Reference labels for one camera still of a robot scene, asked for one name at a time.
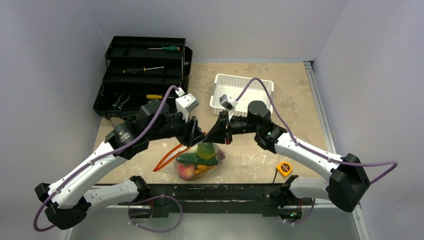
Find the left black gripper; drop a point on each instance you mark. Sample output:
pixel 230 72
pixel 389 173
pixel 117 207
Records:
pixel 195 134

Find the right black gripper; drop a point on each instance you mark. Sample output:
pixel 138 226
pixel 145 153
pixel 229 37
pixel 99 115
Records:
pixel 226 127

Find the green yellow mango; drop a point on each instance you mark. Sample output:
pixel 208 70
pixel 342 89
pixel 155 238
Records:
pixel 205 150

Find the green cucumber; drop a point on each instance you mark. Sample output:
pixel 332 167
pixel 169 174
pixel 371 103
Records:
pixel 194 159

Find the clear orange zip bag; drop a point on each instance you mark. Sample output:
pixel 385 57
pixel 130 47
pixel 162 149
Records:
pixel 168 163

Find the pink peach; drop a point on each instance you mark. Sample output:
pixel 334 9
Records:
pixel 186 171

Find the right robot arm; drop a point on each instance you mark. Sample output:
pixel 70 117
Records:
pixel 344 179

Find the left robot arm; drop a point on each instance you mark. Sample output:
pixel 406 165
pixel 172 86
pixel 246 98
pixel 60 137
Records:
pixel 70 199

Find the white plastic basket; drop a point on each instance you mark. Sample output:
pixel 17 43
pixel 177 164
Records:
pixel 232 86

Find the yellow tape measure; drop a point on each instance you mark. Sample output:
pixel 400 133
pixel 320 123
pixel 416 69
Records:
pixel 284 168

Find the black pliers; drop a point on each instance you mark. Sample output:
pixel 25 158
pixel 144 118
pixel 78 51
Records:
pixel 121 101

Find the black open toolbox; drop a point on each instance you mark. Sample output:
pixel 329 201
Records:
pixel 132 52

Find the black yellow screwdriver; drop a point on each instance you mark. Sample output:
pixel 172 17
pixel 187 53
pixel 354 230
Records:
pixel 136 70

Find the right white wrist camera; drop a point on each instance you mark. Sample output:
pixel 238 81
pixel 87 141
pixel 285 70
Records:
pixel 229 104

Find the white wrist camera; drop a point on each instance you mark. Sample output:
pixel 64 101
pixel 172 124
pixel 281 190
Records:
pixel 229 104
pixel 185 103

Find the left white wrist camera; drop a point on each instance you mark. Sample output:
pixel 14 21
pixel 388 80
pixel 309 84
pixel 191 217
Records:
pixel 185 103

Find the yellow handled screwdriver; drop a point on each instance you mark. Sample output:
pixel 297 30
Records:
pixel 154 97

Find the green handled screwdriver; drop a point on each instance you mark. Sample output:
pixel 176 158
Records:
pixel 166 48

